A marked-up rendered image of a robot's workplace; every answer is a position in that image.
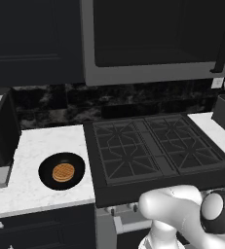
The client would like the white wall socket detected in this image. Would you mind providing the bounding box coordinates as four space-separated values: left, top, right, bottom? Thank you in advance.
210 77 223 89

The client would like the silver oven door handle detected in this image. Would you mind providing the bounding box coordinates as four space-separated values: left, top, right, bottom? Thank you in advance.
113 215 154 235

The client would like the dark navy drawer front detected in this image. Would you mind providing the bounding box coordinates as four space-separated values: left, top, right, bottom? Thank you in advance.
0 203 96 249

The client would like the black and grey countertop appliance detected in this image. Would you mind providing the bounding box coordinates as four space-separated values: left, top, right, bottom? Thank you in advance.
0 87 22 190

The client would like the dark navy cupboard door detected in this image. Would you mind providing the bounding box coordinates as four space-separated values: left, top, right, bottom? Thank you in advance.
0 0 85 86

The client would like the black bowl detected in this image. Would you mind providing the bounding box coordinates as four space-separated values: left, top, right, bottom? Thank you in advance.
38 152 87 192

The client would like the dark glass microwave door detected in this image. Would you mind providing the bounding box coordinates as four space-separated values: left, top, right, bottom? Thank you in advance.
80 0 225 87

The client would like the black gas hob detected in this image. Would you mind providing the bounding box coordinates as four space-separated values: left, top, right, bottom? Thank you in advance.
83 112 225 209

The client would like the black microwave door handle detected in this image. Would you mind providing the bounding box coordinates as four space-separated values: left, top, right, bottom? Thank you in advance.
209 0 225 74

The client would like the silver oven front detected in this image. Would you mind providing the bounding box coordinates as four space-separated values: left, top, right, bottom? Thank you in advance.
95 186 225 249

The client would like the round golden waffle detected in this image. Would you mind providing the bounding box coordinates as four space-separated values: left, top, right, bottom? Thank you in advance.
52 162 76 183

